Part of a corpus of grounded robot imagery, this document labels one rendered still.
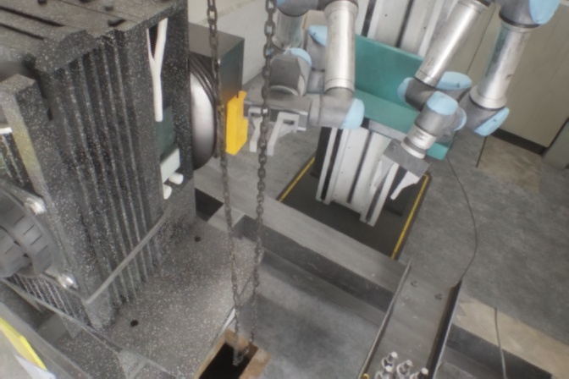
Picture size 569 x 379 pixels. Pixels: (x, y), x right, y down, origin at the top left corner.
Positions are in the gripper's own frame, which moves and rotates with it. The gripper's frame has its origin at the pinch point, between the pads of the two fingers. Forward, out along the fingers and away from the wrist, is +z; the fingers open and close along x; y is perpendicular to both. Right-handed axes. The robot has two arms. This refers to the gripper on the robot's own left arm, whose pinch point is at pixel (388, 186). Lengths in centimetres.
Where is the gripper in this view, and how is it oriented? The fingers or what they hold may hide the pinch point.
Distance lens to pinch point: 129.9
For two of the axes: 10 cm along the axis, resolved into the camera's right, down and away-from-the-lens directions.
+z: -4.3, 8.1, 4.0
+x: 7.8, 5.6, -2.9
